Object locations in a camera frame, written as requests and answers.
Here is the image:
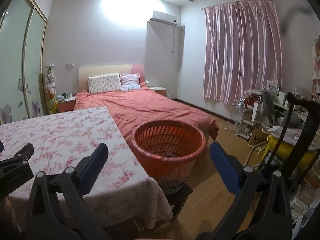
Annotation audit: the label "right nightstand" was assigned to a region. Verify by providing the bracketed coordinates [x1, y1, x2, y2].
[150, 87, 167, 96]

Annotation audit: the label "floral sliding wardrobe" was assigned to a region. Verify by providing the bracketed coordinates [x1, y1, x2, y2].
[1, 0, 47, 124]

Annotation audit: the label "hanging plush toys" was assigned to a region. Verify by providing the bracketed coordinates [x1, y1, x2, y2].
[44, 65, 59, 114]

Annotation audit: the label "beige pink headboard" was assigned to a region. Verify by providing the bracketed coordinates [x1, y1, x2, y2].
[78, 63, 146, 93]

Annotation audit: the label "pink striped curtain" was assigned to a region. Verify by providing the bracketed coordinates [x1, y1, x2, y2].
[203, 0, 283, 105]

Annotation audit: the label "pink floral tablecloth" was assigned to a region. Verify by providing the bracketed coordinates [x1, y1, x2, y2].
[1, 107, 172, 229]

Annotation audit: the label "cluttered desk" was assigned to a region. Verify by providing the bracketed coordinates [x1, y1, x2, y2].
[250, 89, 319, 239]

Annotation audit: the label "black wooden stool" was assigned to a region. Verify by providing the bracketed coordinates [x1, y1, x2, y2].
[165, 183, 193, 219]

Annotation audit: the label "pink striped pillow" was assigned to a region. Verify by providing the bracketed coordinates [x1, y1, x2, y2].
[121, 73, 141, 92]

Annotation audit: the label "floral white pillow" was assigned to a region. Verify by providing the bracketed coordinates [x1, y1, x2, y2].
[87, 73, 121, 94]

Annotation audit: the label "pink left nightstand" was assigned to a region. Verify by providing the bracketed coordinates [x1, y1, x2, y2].
[58, 96, 76, 113]

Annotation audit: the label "orange plastic laundry basket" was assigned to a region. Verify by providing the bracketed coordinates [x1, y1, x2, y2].
[130, 120, 207, 195]

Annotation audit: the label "coral red duvet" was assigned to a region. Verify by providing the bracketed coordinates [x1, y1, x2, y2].
[74, 87, 219, 140]

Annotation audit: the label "white rolling cart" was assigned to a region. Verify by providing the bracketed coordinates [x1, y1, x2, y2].
[225, 89, 263, 141]

